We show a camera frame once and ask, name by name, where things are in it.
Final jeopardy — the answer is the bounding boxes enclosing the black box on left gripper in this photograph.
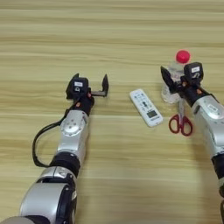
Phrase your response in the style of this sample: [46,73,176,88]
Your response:
[65,76,90,101]

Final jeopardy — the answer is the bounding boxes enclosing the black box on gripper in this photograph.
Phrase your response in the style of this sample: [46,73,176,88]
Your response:
[182,61,205,87]
[65,76,90,101]

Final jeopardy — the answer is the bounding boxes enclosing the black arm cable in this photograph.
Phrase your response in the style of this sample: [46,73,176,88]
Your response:
[201,87,219,103]
[31,108,74,169]

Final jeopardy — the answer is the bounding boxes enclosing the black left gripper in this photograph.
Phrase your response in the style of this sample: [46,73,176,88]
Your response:
[70,72,110,117]

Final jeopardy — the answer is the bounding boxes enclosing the red handled scissors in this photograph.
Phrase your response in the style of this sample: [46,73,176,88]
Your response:
[168,98,194,137]

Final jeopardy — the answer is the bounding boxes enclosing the white remote control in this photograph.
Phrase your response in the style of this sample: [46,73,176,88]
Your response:
[128,87,165,129]

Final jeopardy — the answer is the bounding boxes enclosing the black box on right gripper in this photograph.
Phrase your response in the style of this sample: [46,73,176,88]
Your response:
[182,61,205,87]

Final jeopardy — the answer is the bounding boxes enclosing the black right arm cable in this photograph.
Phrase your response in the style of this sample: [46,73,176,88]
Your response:
[201,87,219,103]

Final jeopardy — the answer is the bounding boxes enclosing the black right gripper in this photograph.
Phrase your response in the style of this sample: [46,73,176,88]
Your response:
[159,65,211,108]

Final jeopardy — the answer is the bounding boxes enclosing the clear bottle with red cap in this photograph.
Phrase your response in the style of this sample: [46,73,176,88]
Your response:
[160,49,193,105]

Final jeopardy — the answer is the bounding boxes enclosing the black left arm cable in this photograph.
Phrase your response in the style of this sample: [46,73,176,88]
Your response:
[31,108,74,169]

